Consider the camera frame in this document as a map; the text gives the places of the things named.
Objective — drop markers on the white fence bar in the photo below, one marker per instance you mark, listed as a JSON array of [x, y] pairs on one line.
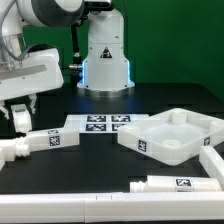
[[111, 207], [212, 163]]

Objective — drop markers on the white obstacle wall left piece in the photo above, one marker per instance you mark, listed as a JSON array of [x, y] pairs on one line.
[[7, 152]]

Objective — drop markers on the white desk tabletop tray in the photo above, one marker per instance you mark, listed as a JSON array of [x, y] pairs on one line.
[[172, 137]]

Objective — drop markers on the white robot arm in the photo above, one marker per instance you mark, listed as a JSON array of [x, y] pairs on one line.
[[15, 14]]

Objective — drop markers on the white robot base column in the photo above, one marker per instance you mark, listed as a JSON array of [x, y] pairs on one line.
[[105, 70]]

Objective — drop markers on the white marker sheet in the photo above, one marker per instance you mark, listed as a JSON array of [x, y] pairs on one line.
[[101, 123]]

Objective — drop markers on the white right fence bar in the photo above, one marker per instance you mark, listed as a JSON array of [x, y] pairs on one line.
[[212, 163]]

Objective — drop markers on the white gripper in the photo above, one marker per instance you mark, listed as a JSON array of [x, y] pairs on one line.
[[39, 72]]

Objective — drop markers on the white front fence bar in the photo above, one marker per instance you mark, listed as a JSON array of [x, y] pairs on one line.
[[111, 207]]

